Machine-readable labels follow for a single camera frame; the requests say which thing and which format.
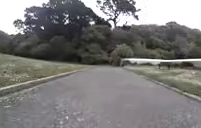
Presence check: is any grey asphalt path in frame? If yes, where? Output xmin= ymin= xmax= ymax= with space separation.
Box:
xmin=0 ymin=65 xmax=201 ymax=128

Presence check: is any grass verge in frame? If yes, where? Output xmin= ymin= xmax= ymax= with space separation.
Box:
xmin=123 ymin=64 xmax=201 ymax=104

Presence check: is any pale concrete kerb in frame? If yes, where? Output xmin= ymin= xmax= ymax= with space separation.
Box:
xmin=0 ymin=68 xmax=86 ymax=102

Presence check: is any wood of dark trees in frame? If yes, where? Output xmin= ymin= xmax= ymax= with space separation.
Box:
xmin=0 ymin=0 xmax=201 ymax=67

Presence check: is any grey stone kerb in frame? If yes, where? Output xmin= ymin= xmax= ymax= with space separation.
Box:
xmin=122 ymin=67 xmax=201 ymax=108

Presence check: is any pale water strip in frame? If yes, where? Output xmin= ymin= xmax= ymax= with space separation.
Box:
xmin=121 ymin=58 xmax=201 ymax=66

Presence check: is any dark bench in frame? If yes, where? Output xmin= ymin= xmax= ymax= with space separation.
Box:
xmin=158 ymin=63 xmax=172 ymax=70

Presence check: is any grass slope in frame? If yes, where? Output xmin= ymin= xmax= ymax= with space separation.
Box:
xmin=0 ymin=50 xmax=88 ymax=91

